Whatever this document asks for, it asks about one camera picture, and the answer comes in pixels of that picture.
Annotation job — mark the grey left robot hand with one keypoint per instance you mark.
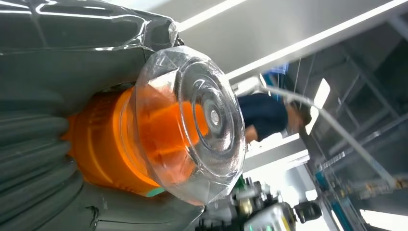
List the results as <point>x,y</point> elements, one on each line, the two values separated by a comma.
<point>79,63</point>

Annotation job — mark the standing person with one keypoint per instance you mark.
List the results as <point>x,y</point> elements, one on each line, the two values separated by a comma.
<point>264,114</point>

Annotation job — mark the grey machine assembly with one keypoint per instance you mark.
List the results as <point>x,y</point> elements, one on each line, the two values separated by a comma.
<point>255,213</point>

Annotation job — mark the white light strip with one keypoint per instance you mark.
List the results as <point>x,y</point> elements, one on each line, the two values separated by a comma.
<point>318,36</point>

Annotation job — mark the white curved tube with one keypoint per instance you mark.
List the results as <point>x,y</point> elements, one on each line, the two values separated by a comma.
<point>344,135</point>

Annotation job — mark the metal rack frame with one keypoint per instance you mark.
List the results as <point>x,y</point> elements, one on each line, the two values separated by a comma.
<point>376,95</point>

